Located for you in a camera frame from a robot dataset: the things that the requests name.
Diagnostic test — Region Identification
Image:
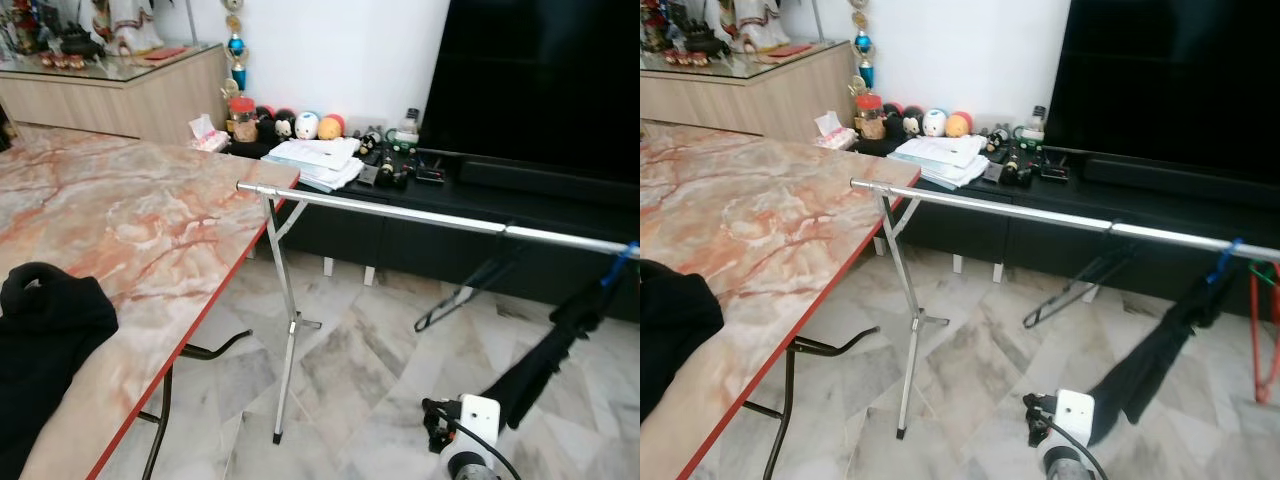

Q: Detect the black soundbar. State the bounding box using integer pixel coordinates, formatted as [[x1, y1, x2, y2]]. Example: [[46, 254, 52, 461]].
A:
[[460, 158, 641, 211], [1083, 155, 1280, 211]]

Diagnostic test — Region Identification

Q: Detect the blue clothes hanger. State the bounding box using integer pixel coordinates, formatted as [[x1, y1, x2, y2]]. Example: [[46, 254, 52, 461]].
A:
[[1205, 237, 1246, 286], [600, 240, 639, 291]]

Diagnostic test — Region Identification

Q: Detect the light wooden sideboard cabinet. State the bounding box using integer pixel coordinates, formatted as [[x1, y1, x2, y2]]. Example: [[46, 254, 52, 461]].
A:
[[0, 42, 229, 146], [640, 40, 856, 141]]

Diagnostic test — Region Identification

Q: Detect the pink tissue pack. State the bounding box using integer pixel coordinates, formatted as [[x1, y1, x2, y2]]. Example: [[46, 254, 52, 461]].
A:
[[188, 113, 231, 153], [814, 110, 859, 151]]

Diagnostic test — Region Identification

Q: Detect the white robed figurine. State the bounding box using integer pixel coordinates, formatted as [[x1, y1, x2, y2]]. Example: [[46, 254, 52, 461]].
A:
[[90, 0, 166, 56], [705, 0, 791, 53]]

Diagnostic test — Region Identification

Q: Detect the red plastic clothes hanger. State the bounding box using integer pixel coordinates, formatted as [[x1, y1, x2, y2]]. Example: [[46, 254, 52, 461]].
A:
[[1248, 260, 1280, 406]]

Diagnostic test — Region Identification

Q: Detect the dark incense burner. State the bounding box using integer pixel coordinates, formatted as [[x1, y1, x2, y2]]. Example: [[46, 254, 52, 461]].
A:
[[670, 20, 726, 59], [55, 25, 106, 61]]

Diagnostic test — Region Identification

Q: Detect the silver metal clothes rack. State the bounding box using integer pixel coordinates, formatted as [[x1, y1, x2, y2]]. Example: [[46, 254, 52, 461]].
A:
[[850, 177, 1280, 441], [236, 180, 641, 446]]

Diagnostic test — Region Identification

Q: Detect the jar with red lid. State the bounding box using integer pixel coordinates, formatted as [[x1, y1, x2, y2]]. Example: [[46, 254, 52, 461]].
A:
[[227, 96, 259, 143], [855, 93, 886, 141]]

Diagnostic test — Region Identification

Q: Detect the black shirt with green print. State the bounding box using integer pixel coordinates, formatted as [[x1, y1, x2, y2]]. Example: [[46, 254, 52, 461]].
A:
[[478, 262, 627, 431], [640, 260, 725, 421], [1085, 265, 1237, 446], [0, 262, 119, 456]]

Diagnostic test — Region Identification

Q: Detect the marble-pattern folding table red edge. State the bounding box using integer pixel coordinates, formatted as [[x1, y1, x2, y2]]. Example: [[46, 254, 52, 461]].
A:
[[640, 122, 921, 480], [0, 125, 301, 480]]

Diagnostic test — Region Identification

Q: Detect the stack of white papers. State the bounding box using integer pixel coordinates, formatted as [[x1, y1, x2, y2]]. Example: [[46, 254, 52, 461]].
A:
[[888, 135, 989, 191], [262, 137, 363, 193]]

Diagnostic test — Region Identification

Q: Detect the blue and gold trophy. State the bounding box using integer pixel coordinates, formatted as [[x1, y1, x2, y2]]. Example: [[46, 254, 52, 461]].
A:
[[222, 0, 249, 96], [850, 0, 877, 93]]

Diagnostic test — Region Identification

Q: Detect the black flat television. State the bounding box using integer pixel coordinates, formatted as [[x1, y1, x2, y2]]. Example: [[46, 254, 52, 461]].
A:
[[418, 0, 641, 187], [1045, 0, 1280, 187]]

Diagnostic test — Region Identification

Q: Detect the black TV console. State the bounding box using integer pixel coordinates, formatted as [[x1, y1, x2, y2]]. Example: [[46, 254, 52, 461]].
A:
[[228, 140, 641, 321], [850, 135, 1280, 321]]

